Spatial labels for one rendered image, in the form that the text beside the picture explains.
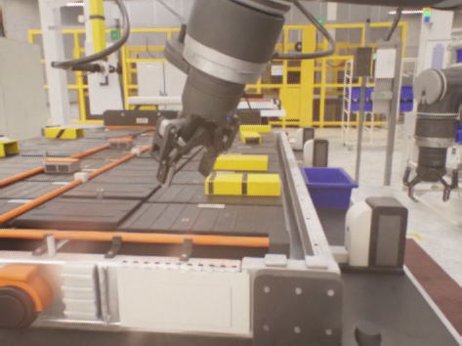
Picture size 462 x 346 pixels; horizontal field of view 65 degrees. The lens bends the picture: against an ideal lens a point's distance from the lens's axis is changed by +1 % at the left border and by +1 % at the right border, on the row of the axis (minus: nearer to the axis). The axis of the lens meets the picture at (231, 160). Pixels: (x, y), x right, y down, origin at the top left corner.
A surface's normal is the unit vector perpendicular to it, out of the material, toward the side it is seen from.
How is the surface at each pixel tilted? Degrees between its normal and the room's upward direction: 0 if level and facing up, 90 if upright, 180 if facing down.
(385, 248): 90
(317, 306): 90
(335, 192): 95
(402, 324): 0
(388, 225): 90
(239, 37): 109
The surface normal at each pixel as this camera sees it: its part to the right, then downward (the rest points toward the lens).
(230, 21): -0.13, 0.46
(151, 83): -0.10, 0.20
